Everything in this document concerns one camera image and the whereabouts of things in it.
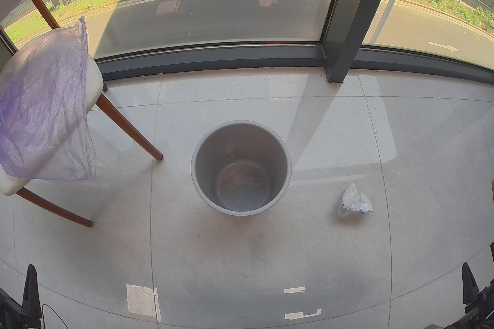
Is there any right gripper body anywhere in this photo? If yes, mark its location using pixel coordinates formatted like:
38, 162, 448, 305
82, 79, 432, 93
463, 287, 494, 329

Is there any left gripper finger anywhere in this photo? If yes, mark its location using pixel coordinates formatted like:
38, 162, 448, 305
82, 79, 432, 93
22, 264, 42, 319

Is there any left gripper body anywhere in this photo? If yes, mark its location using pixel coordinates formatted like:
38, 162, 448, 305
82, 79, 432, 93
0, 287, 42, 329

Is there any white plastic wrapper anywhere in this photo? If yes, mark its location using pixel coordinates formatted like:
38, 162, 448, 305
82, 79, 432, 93
338, 183, 374, 219

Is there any purple plastic bag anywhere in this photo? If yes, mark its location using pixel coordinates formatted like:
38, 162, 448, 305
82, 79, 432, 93
0, 16, 97, 182

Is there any grey trash bin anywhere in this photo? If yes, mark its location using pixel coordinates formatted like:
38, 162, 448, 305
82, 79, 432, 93
191, 121, 292, 218

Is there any window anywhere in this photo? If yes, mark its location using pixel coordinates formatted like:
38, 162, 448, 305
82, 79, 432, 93
0, 0, 494, 84

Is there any black cable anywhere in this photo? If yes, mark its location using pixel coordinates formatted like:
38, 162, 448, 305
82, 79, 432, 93
40, 303, 68, 329

